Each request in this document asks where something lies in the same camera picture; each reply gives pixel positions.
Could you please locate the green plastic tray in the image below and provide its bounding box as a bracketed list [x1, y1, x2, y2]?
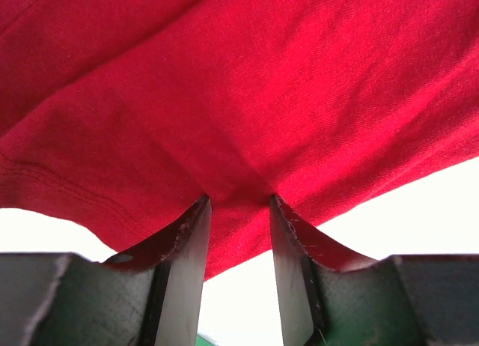
[195, 333, 219, 346]

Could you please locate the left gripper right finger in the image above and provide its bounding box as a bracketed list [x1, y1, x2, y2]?
[269, 195, 478, 345]

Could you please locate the dark red t-shirt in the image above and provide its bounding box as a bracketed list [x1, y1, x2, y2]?
[1, 0, 478, 277]

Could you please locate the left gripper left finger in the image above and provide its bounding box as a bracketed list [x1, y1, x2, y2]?
[1, 196, 212, 345]

